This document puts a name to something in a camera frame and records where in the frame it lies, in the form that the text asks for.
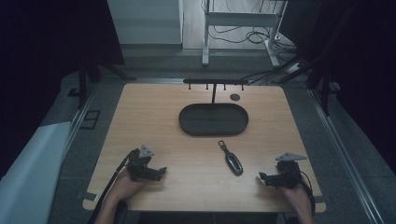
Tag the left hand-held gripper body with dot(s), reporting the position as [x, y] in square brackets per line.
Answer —
[139, 165]

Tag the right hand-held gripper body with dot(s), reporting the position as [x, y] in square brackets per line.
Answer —
[290, 174]

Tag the black car key fob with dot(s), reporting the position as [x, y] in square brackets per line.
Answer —
[233, 163]

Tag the black key rack with tray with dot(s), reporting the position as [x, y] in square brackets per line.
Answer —
[213, 119]

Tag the person's right hand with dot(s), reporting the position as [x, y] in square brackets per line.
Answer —
[298, 196]

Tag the person's left hand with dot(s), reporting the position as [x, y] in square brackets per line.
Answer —
[124, 188]

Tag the black floor socket plate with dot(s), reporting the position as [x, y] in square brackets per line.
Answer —
[90, 119]

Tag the black round table grommet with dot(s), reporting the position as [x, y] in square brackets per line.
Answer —
[235, 97]

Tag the black metal stand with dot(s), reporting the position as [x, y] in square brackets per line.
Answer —
[83, 81]
[325, 90]

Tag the white power strip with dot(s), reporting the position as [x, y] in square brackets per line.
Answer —
[294, 67]

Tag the white paper roll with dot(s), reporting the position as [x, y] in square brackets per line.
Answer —
[31, 174]

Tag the dark curtain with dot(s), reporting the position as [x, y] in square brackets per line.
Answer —
[46, 46]
[364, 68]

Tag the white cabinet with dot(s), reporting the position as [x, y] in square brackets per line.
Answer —
[146, 21]

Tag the metal floor rail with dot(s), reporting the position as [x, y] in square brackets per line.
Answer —
[79, 119]
[345, 155]

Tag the white desk frame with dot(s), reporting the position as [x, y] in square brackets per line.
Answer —
[239, 19]

